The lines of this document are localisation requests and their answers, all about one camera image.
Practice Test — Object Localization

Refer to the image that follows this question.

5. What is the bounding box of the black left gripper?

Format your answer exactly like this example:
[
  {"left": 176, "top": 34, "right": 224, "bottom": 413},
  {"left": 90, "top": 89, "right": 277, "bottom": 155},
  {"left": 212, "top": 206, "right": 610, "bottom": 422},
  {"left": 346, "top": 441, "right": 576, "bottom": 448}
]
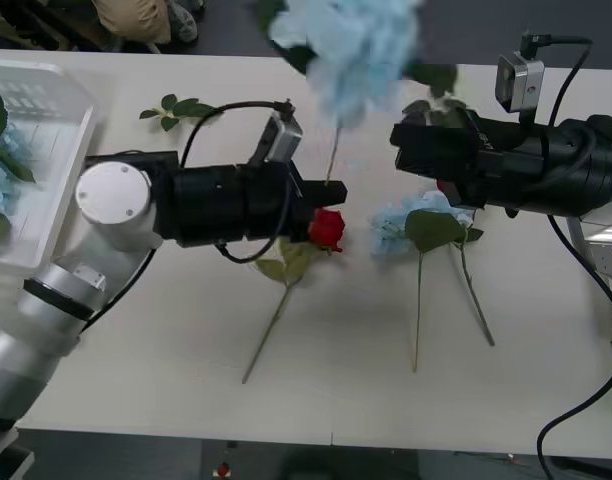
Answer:
[{"left": 284, "top": 160, "right": 348, "bottom": 245}]

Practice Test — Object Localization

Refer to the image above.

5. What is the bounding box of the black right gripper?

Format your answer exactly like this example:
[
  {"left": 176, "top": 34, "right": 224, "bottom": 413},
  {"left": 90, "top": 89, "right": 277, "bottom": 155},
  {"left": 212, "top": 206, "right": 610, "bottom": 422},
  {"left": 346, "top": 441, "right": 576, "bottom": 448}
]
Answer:
[{"left": 389, "top": 108, "right": 546, "bottom": 211}]

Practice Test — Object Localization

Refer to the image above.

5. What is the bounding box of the red rose green stem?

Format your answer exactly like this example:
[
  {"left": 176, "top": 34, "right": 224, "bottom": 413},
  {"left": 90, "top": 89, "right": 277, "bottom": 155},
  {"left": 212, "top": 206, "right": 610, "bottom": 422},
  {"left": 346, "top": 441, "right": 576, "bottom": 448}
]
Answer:
[
  {"left": 435, "top": 177, "right": 496, "bottom": 348},
  {"left": 241, "top": 206, "right": 348, "bottom": 386}
]

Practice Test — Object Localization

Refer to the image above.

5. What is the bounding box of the dark green leaf twig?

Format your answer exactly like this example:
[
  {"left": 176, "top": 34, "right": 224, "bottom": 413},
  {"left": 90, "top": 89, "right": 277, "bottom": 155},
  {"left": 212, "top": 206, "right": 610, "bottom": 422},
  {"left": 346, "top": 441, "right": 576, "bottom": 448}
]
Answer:
[{"left": 402, "top": 63, "right": 469, "bottom": 129}]

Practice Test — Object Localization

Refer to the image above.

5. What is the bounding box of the loose green leaf twig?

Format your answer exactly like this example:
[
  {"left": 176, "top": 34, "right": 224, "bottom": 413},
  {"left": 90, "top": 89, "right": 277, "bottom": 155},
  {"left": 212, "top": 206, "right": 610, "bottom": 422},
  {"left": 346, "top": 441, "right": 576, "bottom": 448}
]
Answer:
[{"left": 138, "top": 93, "right": 216, "bottom": 133}]

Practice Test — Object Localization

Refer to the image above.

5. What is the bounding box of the person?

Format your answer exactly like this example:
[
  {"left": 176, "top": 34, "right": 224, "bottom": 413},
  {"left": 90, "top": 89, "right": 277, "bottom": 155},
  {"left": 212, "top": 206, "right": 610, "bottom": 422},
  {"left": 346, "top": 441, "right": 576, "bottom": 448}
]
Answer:
[{"left": 92, "top": 0, "right": 208, "bottom": 46}]

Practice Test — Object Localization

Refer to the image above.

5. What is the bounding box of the shallow white box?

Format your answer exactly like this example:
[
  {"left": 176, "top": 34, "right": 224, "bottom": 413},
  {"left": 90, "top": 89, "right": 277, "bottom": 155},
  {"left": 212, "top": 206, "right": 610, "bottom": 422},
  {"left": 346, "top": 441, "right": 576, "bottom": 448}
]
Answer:
[{"left": 0, "top": 58, "right": 101, "bottom": 272}]

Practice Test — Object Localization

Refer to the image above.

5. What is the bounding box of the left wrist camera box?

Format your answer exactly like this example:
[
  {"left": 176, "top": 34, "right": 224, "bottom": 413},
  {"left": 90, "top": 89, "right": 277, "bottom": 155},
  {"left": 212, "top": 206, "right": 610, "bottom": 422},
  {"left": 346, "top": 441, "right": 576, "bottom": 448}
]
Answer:
[{"left": 248, "top": 110, "right": 305, "bottom": 169}]

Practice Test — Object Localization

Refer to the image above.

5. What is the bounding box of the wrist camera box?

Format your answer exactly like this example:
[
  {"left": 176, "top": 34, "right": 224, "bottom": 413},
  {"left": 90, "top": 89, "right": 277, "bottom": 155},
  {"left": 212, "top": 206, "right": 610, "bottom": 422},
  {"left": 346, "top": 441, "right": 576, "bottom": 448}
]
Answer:
[
  {"left": 494, "top": 51, "right": 546, "bottom": 115},
  {"left": 248, "top": 110, "right": 305, "bottom": 169}
]

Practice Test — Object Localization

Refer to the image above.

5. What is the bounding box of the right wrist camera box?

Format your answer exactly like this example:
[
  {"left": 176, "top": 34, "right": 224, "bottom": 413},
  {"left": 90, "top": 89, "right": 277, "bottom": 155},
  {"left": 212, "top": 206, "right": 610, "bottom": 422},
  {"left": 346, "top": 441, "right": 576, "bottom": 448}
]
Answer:
[{"left": 494, "top": 51, "right": 546, "bottom": 115}]

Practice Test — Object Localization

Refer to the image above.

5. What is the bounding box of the black left camera cable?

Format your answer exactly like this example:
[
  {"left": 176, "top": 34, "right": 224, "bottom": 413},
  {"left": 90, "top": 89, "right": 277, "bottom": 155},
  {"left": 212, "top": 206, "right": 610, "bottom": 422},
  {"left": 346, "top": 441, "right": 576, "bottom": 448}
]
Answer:
[{"left": 179, "top": 98, "right": 295, "bottom": 265}]

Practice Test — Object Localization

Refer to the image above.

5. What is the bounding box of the black camera cable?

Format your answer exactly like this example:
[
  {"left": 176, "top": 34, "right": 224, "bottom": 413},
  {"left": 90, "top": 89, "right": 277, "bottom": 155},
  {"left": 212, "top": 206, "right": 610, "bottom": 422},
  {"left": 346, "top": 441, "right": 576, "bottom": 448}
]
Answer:
[
  {"left": 519, "top": 30, "right": 595, "bottom": 132},
  {"left": 179, "top": 98, "right": 295, "bottom": 265}
]

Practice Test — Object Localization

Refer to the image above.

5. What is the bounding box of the black right camera cable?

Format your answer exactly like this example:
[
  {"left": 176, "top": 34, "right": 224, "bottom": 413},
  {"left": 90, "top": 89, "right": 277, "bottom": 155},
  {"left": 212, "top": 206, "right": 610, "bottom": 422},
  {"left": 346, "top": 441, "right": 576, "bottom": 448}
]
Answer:
[{"left": 519, "top": 30, "right": 595, "bottom": 132}]

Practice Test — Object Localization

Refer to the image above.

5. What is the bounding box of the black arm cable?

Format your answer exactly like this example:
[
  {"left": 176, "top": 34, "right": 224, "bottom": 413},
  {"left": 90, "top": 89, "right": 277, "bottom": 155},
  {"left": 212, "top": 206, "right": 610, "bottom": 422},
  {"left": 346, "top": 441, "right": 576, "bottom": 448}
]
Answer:
[{"left": 535, "top": 214, "right": 612, "bottom": 480}]

